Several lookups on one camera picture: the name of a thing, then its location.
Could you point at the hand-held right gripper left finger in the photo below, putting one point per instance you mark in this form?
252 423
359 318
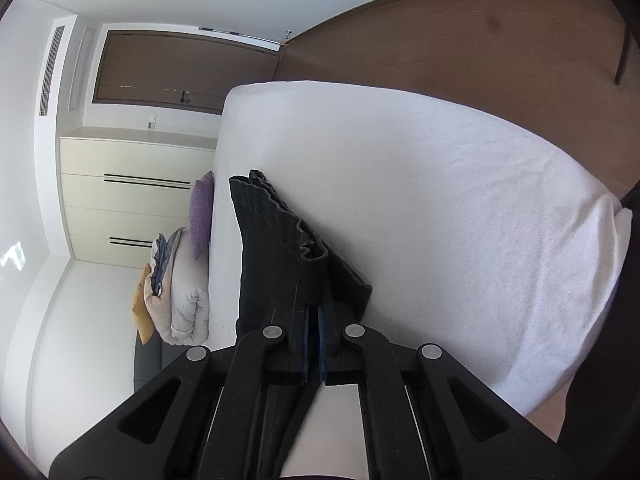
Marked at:
303 340

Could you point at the dark grey chair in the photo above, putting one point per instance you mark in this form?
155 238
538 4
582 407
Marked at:
149 367

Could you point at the yellow pillow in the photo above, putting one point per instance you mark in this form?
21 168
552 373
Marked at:
141 312

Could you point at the white folded duvet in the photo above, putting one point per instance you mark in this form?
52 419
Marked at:
189 300

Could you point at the dark grey pants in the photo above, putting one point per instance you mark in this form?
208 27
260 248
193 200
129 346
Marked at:
287 255

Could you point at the cream chest of drawers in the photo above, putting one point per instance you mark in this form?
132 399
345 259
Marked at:
130 195

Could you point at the brown wooden door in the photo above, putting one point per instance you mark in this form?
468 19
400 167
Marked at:
185 72

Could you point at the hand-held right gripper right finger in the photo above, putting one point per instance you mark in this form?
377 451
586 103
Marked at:
323 340

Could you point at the white air vent grille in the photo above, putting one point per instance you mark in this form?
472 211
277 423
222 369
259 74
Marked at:
50 67

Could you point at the beige pillow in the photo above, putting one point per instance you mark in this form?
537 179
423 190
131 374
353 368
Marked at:
154 310

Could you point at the purple pillow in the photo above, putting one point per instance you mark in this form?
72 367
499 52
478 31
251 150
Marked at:
201 215

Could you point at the brown wooden headboard panel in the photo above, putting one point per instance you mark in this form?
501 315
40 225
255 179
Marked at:
475 50

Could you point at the white bed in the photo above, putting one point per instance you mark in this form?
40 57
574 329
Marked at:
400 235

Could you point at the blue grey cushion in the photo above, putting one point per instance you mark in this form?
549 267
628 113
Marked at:
161 265

